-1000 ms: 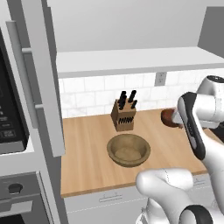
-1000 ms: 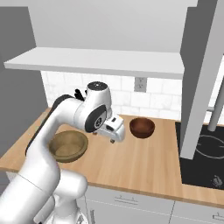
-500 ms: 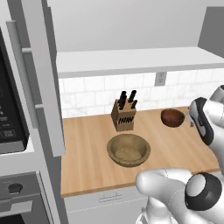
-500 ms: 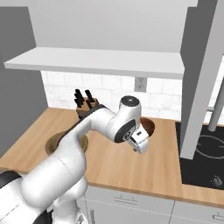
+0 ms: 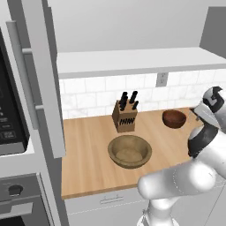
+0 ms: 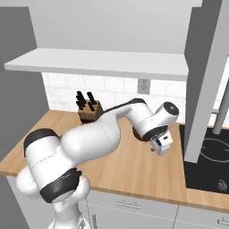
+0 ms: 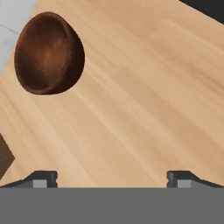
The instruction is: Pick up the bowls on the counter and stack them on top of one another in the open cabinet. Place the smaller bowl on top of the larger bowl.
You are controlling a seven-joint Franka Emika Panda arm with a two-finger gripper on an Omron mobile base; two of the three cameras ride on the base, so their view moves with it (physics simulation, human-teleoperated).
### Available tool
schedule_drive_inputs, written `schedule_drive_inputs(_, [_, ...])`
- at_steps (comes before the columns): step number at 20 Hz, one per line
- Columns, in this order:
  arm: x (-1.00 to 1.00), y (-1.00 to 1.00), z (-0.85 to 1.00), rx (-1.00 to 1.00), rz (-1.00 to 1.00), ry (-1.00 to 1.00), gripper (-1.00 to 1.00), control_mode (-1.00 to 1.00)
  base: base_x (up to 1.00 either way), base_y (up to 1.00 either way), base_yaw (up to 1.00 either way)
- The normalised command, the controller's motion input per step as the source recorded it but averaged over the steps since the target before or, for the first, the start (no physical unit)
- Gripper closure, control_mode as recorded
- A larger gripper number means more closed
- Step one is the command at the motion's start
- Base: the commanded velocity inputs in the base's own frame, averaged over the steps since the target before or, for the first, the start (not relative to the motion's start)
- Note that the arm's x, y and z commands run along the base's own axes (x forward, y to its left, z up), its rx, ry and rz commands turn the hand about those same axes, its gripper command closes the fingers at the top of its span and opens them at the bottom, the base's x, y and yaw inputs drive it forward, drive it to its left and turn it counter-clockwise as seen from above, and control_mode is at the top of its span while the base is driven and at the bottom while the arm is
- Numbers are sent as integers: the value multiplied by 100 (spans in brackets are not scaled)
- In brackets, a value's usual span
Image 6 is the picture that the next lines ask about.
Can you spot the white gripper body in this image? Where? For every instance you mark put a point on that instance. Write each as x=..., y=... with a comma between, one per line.
x=165, y=146

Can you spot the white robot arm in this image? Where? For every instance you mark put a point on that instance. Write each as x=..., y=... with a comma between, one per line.
x=89, y=140

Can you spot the grey cabinet door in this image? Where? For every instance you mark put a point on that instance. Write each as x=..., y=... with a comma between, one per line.
x=205, y=74

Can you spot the grey tall cabinet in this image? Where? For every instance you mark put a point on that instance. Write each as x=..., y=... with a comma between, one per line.
x=21, y=98

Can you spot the black hob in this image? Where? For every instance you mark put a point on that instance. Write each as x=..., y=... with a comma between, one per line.
x=208, y=173

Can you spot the white drawer front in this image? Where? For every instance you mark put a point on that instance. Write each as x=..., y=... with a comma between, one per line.
x=149, y=205
x=199, y=219

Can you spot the wooden knife block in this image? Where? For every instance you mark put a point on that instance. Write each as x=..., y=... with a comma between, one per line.
x=91, y=114

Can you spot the grey wall outlet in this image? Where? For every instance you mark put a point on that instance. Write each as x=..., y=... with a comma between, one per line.
x=143, y=86

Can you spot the white open wall cabinet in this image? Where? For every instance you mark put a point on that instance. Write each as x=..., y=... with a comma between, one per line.
x=98, y=62

